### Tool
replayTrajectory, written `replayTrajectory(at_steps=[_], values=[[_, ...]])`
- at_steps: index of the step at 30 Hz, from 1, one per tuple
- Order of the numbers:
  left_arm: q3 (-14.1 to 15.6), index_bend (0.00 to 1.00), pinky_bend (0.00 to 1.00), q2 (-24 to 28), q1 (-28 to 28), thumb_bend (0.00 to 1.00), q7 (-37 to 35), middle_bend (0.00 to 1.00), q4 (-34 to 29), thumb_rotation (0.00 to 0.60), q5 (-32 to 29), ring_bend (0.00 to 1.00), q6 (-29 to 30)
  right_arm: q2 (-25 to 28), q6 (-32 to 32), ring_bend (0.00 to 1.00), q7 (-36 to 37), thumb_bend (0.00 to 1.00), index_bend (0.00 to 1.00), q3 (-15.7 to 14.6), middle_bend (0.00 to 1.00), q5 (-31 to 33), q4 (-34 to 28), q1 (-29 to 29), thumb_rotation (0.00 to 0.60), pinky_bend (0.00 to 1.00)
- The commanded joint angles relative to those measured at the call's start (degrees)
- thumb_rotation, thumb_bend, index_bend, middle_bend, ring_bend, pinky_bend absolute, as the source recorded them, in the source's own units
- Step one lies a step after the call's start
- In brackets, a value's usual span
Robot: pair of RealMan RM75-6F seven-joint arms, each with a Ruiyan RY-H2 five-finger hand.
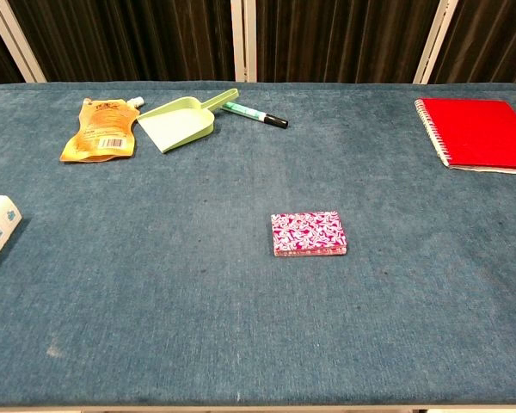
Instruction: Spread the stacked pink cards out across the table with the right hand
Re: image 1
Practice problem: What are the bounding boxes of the white frame post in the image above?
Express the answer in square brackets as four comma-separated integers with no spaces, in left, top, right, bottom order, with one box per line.
[413,0,460,85]
[230,0,258,83]
[0,0,48,83]

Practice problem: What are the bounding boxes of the light green dustpan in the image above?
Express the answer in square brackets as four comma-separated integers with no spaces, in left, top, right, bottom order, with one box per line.
[136,88,240,155]

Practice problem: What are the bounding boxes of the green marker black cap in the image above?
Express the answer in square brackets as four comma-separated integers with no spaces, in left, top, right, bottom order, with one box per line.
[221,102,290,130]

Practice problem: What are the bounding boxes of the red spiral notebook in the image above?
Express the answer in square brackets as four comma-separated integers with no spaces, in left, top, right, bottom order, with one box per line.
[414,97,516,177]

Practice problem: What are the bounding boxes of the blue table cloth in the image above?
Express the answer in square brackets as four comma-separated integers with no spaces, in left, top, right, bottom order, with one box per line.
[0,81,516,408]

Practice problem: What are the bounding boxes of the orange spout pouch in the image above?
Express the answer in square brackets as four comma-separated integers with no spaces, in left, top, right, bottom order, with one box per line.
[59,96,146,163]

